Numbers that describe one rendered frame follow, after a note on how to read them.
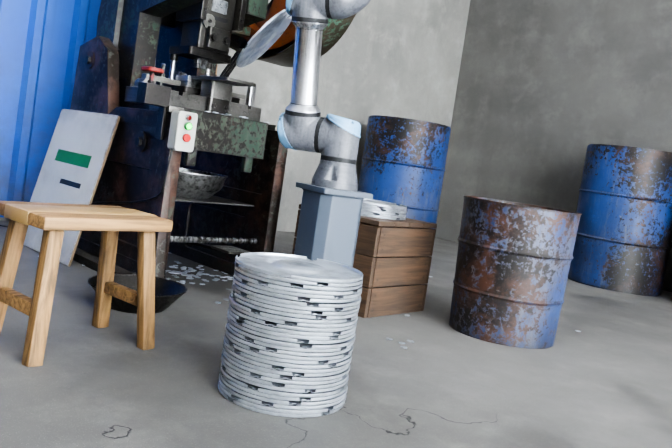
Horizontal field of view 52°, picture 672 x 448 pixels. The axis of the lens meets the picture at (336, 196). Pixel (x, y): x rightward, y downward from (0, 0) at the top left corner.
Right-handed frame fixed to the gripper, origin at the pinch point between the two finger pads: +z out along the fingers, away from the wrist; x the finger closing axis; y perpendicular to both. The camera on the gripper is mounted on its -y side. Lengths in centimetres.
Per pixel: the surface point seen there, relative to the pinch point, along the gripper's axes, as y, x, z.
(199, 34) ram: -14.1, -16.2, 30.3
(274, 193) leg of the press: -17, 50, 44
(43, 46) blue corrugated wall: -100, -73, 94
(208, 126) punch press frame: -2, 15, 48
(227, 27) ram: -21.6, -13.5, 19.6
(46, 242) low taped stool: 101, 23, 86
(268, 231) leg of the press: -16, 60, 55
